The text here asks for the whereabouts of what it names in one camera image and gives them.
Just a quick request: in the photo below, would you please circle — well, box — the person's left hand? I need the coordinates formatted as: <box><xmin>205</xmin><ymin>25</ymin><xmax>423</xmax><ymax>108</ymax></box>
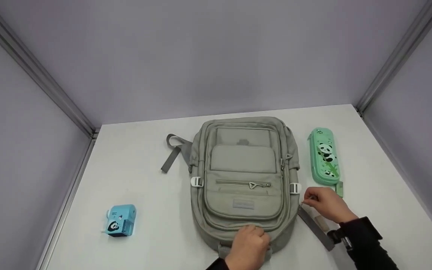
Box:
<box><xmin>224</xmin><ymin>225</ymin><xmax>271</xmax><ymax>270</ymax></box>

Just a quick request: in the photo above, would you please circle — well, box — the person's right hand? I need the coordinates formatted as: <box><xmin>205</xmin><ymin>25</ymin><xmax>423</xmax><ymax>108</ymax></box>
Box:
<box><xmin>301</xmin><ymin>187</ymin><xmax>359</xmax><ymax>225</ymax></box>

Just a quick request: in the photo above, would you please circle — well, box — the grey-green backpack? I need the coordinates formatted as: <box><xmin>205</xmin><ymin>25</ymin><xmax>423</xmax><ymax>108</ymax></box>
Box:
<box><xmin>161</xmin><ymin>116</ymin><xmax>336</xmax><ymax>260</ymax></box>

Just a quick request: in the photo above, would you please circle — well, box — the black wrist band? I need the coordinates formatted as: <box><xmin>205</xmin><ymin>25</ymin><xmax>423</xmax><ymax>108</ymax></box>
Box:
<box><xmin>327</xmin><ymin>226</ymin><xmax>354</xmax><ymax>252</ymax></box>

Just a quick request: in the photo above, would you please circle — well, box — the green panda pencil case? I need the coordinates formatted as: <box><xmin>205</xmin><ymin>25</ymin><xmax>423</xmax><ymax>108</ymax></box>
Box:
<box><xmin>307</xmin><ymin>127</ymin><xmax>344</xmax><ymax>198</ymax></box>

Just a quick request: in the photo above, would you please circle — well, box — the blue panda pencil sharpener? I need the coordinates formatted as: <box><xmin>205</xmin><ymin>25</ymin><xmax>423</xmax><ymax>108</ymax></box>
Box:
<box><xmin>101</xmin><ymin>204</ymin><xmax>137</xmax><ymax>238</ymax></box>

